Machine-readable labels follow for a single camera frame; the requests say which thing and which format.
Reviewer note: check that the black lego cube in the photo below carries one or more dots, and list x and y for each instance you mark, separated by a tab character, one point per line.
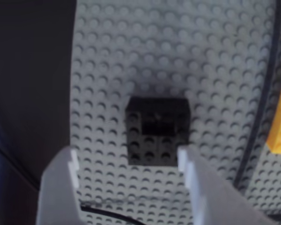
154	131

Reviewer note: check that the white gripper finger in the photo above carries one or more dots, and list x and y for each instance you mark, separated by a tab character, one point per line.
213	194
58	187

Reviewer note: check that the grey lego baseplate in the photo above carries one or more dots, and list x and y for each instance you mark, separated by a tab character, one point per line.
166	58

